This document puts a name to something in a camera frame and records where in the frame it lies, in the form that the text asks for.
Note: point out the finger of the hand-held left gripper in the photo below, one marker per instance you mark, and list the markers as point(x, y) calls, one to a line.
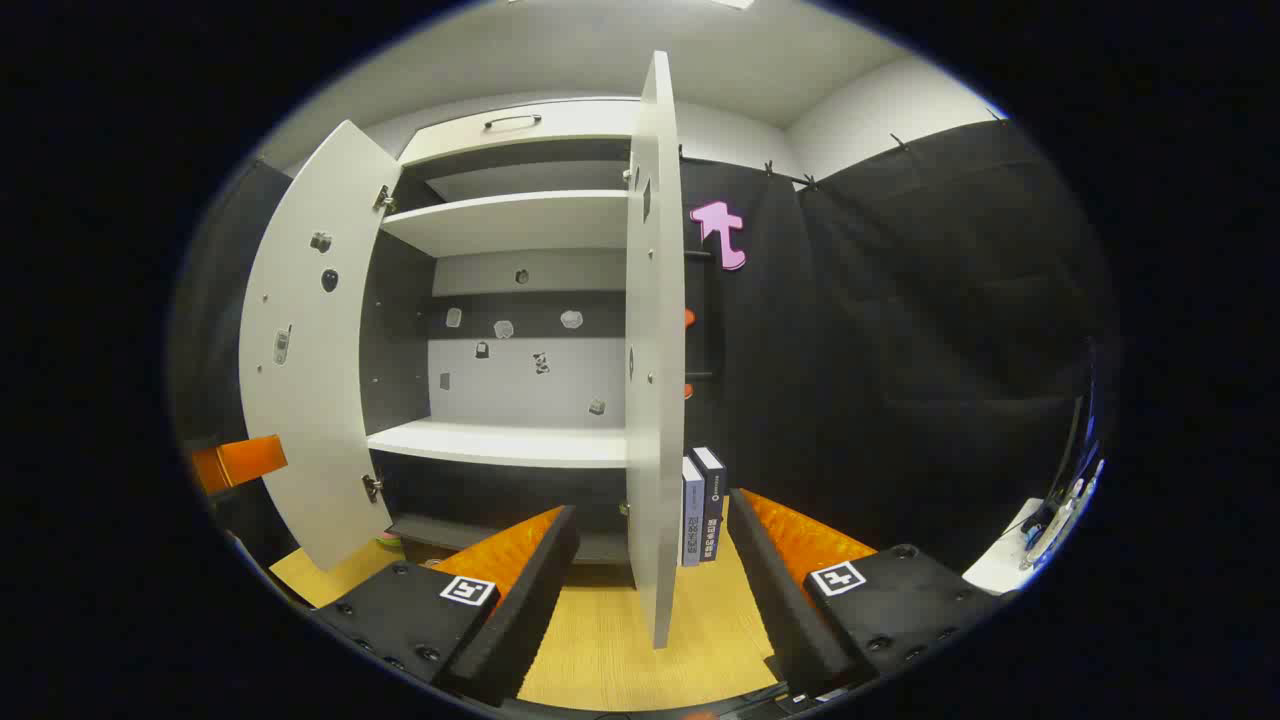
point(245, 460)

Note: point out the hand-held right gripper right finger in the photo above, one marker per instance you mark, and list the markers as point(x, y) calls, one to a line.
point(780, 610)

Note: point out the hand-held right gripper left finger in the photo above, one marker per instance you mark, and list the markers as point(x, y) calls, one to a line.
point(530, 610)

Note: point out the white door with phone sticker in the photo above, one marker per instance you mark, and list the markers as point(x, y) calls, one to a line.
point(310, 400)

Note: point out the white door with cat sticker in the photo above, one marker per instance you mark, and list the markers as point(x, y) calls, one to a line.
point(655, 400)

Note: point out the dark navy book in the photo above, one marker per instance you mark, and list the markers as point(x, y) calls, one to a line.
point(713, 510)

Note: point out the white cabinet with dark interior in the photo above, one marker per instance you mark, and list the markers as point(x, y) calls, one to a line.
point(500, 440)

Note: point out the white side table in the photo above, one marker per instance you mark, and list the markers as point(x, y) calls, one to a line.
point(1000, 570)

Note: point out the black backdrop cloth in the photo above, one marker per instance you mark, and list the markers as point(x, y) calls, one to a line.
point(900, 350)

